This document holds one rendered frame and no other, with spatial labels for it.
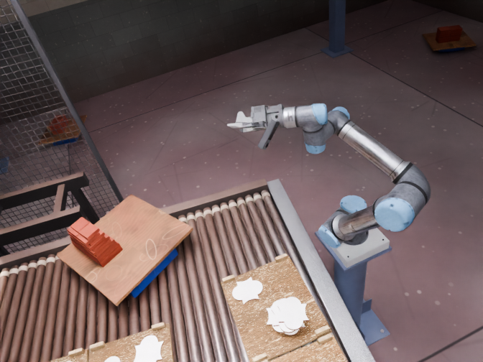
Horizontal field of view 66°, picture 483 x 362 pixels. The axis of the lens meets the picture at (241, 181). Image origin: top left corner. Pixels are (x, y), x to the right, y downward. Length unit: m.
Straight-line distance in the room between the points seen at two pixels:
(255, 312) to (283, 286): 0.17
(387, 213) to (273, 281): 0.66
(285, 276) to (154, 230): 0.70
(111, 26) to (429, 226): 4.63
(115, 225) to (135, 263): 0.32
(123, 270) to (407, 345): 1.76
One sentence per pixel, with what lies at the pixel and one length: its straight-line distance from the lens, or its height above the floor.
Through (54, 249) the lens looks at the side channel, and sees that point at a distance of 2.33.
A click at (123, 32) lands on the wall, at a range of 5.83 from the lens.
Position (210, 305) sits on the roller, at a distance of 1.77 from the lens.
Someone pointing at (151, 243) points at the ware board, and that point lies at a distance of 1.92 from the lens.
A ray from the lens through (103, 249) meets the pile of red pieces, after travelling 1.90.
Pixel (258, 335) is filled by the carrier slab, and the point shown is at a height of 0.94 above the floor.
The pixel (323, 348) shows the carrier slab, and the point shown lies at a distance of 1.62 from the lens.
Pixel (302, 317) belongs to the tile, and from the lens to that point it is 1.60.
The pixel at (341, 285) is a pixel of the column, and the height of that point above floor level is 0.56.
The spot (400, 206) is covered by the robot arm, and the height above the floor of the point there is 1.46.
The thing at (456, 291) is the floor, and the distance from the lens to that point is 2.97.
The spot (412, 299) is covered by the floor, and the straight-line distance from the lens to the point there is 2.86.
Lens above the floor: 2.42
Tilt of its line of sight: 42 degrees down
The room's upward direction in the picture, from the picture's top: 12 degrees counter-clockwise
